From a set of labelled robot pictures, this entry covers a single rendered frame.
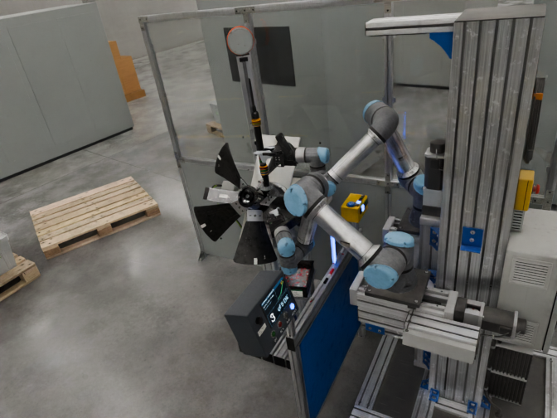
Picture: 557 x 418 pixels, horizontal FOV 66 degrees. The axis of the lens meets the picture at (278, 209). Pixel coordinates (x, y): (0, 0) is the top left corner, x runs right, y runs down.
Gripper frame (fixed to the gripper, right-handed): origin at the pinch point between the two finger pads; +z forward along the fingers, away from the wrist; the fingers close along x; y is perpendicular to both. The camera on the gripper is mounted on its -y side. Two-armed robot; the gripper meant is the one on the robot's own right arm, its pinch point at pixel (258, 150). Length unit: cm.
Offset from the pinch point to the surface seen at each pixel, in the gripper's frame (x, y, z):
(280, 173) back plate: 29.8, 27.6, 1.1
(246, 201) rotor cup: -5.4, 26.9, 8.5
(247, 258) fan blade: -22, 51, 5
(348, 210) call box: 15, 41, -41
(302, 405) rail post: -60, 107, -29
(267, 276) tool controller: -66, 22, -25
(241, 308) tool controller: -84, 23, -22
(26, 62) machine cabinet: 302, 3, 466
